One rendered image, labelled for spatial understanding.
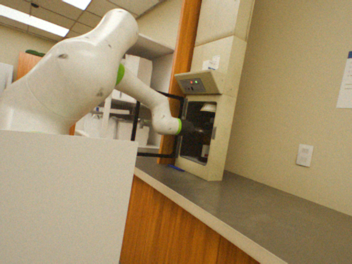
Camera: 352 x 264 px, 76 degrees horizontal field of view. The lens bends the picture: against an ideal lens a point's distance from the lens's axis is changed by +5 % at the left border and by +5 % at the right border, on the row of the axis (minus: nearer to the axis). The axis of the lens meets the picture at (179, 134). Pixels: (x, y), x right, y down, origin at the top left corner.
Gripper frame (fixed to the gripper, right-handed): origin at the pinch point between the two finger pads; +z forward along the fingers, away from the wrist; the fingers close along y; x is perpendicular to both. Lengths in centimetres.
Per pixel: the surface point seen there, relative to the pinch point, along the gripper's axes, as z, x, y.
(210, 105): -7.1, -15.1, -2.9
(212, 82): -16.9, -25.4, -12.1
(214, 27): -11, -59, 2
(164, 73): 30, -54, 123
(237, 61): -3.9, -39.6, -13.9
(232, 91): -3.5, -24.2, -13.9
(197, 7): -10, -77, 23
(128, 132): -6, 16, 113
